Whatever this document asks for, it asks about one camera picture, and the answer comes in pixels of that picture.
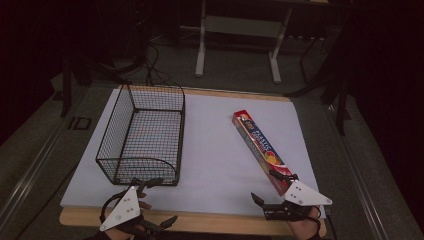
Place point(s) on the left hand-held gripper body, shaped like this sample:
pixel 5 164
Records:
pixel 124 207

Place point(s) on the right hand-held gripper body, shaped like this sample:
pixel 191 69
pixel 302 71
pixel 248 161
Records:
pixel 305 196

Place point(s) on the long red plastic wrap box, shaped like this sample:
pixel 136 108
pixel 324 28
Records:
pixel 261 150

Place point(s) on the person's left hand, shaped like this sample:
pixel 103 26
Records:
pixel 144 204

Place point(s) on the person's right hand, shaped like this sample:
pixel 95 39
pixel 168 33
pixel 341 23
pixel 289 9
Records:
pixel 306 228

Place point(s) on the black tripod stand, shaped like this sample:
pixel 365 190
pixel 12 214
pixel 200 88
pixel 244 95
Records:
pixel 330 83

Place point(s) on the black stand legs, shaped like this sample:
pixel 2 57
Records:
pixel 68 86

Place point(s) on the metal floor rail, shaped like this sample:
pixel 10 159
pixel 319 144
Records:
pixel 360 173
pixel 31 170

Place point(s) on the white metal stand frame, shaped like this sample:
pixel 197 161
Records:
pixel 240 28

